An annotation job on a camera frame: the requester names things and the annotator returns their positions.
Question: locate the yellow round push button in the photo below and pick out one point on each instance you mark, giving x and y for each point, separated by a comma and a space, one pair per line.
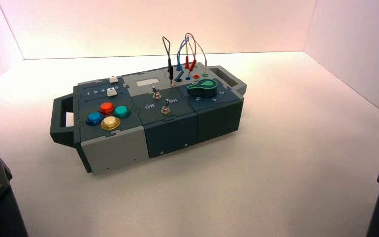
110, 123

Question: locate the red round push button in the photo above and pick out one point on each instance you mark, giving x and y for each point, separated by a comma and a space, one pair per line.
107, 108

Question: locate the white slider knob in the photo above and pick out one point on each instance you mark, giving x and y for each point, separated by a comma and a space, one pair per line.
113, 79
111, 92

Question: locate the blue round push button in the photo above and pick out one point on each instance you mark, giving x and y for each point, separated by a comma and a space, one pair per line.
94, 118

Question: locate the green round push button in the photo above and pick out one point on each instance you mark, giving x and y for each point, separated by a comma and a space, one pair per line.
122, 112

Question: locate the white rectangular display window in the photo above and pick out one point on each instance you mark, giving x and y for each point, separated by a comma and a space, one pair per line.
147, 82

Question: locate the metal toggle switch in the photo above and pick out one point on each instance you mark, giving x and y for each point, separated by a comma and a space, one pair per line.
166, 107
156, 94

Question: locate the green rotary selector knob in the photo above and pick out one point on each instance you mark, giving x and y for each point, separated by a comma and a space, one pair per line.
202, 87

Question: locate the grey and teal control box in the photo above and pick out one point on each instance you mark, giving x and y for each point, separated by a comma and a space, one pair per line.
111, 150

